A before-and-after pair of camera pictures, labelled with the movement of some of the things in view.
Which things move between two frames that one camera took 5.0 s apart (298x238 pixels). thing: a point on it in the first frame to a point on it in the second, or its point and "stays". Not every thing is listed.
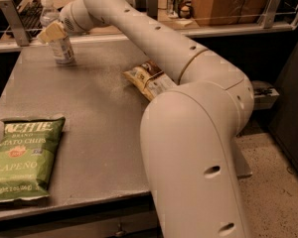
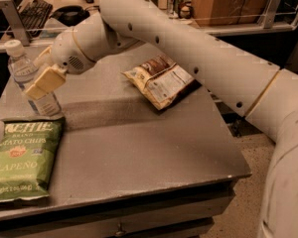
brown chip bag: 150,78 stays
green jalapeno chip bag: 23,160 stays
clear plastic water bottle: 61,49 to 21,67
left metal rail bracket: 16,21 stays
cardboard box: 229,4 stays
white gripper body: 68,19 to 67,53
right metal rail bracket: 266,20 stays
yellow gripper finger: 53,32 to 51,79
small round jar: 185,12 stays
